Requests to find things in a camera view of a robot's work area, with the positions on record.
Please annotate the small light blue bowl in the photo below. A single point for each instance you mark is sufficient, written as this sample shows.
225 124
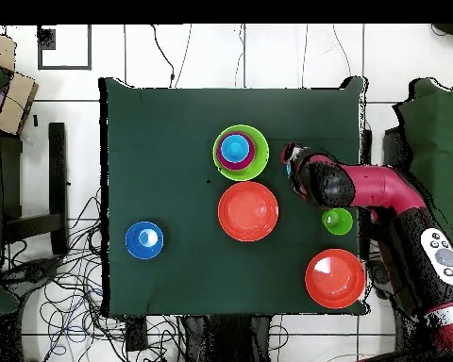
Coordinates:
288 169

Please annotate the large green bowl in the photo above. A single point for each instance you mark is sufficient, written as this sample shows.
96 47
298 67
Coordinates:
262 154

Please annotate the light blue cup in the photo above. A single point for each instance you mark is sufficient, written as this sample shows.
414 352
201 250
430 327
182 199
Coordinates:
234 149

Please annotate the small pink bowl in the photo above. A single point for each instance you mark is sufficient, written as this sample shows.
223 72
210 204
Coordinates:
234 166

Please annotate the large orange bowl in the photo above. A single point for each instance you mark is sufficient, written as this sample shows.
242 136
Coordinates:
334 279
248 211

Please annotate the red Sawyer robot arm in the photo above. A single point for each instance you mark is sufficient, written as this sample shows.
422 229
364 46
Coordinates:
381 186

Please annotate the green cup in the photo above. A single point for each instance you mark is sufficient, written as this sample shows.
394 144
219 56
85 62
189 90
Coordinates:
341 222

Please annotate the black box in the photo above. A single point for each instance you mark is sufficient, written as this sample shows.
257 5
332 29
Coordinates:
396 147

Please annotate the dark green table cloth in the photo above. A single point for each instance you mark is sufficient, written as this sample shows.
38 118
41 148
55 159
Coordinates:
166 124

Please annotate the grey stand foot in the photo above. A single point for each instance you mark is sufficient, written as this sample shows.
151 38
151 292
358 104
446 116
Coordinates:
30 273
379 277

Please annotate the small dark blue bowl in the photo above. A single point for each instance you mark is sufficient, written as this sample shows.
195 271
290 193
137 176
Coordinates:
134 241

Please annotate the black power strip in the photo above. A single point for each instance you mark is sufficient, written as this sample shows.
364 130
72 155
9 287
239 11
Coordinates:
136 333

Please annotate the black chair frame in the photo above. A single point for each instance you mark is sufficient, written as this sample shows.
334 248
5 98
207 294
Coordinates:
57 169

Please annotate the black square floor frame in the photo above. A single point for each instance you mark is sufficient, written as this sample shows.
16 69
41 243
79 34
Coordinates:
47 37

